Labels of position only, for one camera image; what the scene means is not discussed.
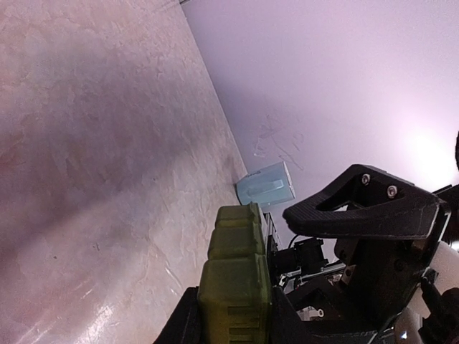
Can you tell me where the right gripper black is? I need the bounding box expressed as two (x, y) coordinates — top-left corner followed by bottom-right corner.
(272, 164), (458, 343)

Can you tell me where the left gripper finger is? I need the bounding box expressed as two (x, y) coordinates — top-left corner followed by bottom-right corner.
(153, 287), (201, 344)

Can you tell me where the light blue mug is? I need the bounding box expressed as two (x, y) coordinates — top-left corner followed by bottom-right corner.
(235, 161), (295, 208)

